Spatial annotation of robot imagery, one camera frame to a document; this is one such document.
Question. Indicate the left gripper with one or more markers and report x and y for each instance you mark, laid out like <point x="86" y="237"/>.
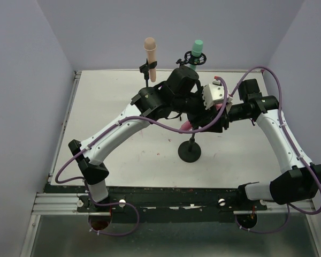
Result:
<point x="193" y="115"/>

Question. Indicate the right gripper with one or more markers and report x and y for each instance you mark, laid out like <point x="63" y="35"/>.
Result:
<point x="224" y="121"/>

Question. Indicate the black tripod shock-mount stand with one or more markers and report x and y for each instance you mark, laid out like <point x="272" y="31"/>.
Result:
<point x="189" y="59"/>

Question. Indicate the green toy microphone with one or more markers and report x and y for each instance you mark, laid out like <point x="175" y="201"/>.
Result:
<point x="197" y="49"/>

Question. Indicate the black round-base clip stand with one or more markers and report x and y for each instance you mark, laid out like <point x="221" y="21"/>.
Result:
<point x="145" y="68"/>

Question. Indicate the beige microphone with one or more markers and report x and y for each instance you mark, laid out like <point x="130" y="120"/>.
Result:
<point x="150" y="48"/>

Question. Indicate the pink toy microphone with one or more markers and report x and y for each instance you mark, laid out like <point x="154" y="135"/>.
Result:
<point x="186" y="126"/>

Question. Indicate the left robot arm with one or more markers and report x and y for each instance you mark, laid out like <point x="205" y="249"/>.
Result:
<point x="181" y="92"/>

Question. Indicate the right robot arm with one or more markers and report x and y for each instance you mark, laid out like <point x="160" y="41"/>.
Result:
<point x="299" y="174"/>

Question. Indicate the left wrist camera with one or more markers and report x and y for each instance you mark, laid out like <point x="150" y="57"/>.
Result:
<point x="213" y="93"/>

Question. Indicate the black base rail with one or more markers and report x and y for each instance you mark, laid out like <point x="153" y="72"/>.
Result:
<point x="162" y="204"/>

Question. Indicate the aluminium frame extrusion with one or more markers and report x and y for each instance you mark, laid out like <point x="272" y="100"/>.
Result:
<point x="53" y="200"/>

